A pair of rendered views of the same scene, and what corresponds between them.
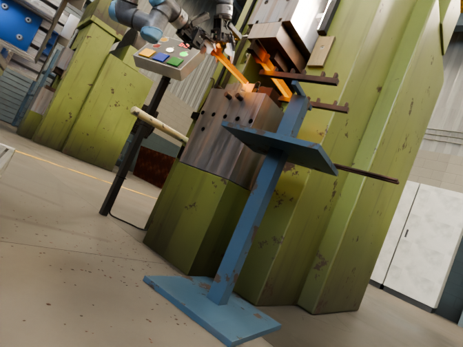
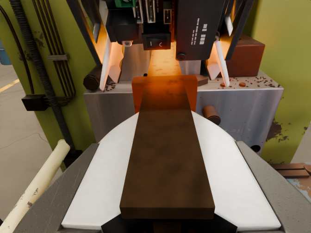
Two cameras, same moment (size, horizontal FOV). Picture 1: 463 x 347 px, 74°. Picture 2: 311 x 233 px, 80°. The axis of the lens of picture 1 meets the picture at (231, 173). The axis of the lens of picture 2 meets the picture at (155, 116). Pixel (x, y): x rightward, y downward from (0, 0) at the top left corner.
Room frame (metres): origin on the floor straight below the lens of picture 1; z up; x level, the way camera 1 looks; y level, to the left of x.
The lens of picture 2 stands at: (1.29, 0.38, 1.07)
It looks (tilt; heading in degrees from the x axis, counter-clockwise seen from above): 33 degrees down; 323
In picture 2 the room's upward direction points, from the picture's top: 3 degrees counter-clockwise
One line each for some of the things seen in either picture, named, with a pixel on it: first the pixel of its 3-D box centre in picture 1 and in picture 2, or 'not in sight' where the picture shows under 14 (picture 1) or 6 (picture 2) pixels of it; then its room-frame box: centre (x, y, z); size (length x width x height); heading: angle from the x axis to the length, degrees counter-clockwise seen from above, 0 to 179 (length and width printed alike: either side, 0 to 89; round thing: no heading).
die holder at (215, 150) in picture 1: (248, 150); (172, 112); (1.73, -0.04, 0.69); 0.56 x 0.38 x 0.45; 140
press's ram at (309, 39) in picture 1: (302, 17); not in sight; (1.73, -0.02, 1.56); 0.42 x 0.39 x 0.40; 140
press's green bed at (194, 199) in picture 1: (216, 224); not in sight; (1.73, -0.04, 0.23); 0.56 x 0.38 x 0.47; 140
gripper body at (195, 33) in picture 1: (191, 33); not in sight; (1.27, 0.40, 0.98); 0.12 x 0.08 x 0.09; 140
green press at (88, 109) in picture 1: (109, 91); not in sight; (6.08, 2.90, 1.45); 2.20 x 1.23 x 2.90; 138
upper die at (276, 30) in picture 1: (280, 54); not in sight; (1.76, 0.01, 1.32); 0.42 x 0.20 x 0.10; 140
